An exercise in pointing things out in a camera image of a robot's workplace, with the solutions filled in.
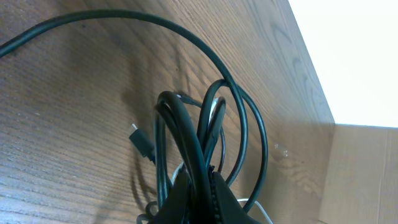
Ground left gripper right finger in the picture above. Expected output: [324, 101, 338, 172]
[210, 168, 258, 224]

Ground black usb cable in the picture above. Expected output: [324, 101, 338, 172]
[0, 9, 269, 224]

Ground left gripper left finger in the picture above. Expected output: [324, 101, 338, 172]
[150, 171, 192, 224]

